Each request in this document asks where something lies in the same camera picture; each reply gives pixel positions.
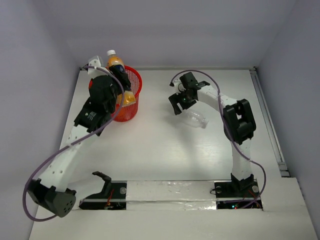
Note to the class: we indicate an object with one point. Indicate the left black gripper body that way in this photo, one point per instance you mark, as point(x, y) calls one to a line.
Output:
point(121, 75)

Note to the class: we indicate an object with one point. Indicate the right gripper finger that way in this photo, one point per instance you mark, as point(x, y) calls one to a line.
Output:
point(186, 104)
point(176, 102)

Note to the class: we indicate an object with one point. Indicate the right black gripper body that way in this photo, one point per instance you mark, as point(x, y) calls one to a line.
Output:
point(186, 98)

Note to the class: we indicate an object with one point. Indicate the large clear plastic bottle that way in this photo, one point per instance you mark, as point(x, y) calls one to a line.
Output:
point(195, 119)

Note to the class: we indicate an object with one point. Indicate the orange juice bottle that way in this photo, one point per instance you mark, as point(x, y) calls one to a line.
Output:
point(113, 59)

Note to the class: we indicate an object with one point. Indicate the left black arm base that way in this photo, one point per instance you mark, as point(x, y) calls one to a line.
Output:
point(112, 195)

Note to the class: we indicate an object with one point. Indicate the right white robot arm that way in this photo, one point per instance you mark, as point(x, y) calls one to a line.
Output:
point(236, 115)

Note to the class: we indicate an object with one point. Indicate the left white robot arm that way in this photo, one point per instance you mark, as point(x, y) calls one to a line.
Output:
point(48, 184)

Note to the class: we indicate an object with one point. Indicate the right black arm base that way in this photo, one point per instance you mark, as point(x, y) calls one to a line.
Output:
point(237, 194)

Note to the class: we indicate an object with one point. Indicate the red mesh plastic bin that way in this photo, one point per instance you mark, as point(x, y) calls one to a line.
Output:
point(124, 113)

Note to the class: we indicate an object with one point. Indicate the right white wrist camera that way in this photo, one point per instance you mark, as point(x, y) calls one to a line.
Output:
point(177, 85)

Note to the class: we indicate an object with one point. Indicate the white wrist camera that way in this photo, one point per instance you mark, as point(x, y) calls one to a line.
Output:
point(177, 85)
point(95, 61)

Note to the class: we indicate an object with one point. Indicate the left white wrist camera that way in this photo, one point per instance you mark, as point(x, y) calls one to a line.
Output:
point(95, 61)

